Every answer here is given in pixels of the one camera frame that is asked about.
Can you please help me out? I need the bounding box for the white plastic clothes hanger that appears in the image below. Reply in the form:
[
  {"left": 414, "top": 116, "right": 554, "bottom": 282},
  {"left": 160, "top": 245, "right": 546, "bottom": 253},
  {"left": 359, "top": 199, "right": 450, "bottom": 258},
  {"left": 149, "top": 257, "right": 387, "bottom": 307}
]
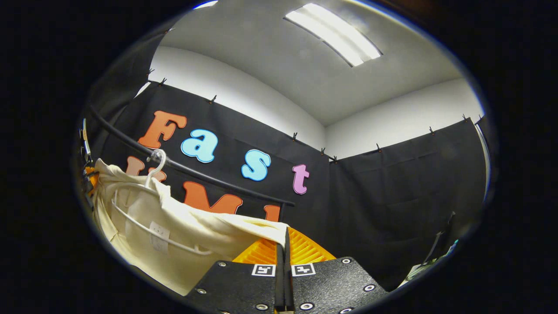
[{"left": 111, "top": 149, "right": 214, "bottom": 256}]

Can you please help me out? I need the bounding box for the row of black cloth clips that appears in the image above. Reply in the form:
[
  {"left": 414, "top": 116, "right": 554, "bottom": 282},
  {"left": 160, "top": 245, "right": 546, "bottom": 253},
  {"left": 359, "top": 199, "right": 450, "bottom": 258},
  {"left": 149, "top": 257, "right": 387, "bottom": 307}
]
[{"left": 147, "top": 68, "right": 469, "bottom": 163}]

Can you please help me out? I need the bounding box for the black backdrop cloth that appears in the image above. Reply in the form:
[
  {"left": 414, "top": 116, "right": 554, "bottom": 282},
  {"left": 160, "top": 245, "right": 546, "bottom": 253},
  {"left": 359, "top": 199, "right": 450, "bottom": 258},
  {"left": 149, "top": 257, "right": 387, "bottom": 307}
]
[{"left": 85, "top": 31, "right": 491, "bottom": 290}]

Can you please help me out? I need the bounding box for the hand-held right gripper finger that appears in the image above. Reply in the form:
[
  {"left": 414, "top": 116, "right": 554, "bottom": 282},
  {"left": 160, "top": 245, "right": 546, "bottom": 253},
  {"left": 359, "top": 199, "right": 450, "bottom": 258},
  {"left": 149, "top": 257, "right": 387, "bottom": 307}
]
[
  {"left": 185, "top": 235, "right": 287, "bottom": 314},
  {"left": 285, "top": 226, "right": 389, "bottom": 314}
]

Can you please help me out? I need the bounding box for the cream button shirt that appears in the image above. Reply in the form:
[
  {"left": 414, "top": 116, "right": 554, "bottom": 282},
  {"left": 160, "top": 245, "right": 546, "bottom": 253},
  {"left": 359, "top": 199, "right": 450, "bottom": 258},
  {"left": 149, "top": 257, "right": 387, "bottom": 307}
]
[{"left": 93, "top": 158, "right": 290, "bottom": 297}]

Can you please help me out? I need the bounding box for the black stand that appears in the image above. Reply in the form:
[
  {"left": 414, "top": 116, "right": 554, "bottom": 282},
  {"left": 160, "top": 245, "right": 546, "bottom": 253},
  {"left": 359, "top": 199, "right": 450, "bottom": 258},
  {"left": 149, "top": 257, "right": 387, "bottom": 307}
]
[{"left": 422, "top": 212, "right": 457, "bottom": 267}]

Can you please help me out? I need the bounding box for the black clothes rack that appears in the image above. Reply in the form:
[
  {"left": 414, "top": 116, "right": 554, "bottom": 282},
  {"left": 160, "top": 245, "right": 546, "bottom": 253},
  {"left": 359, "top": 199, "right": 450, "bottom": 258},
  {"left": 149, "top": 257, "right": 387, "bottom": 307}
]
[{"left": 89, "top": 105, "right": 297, "bottom": 223}]

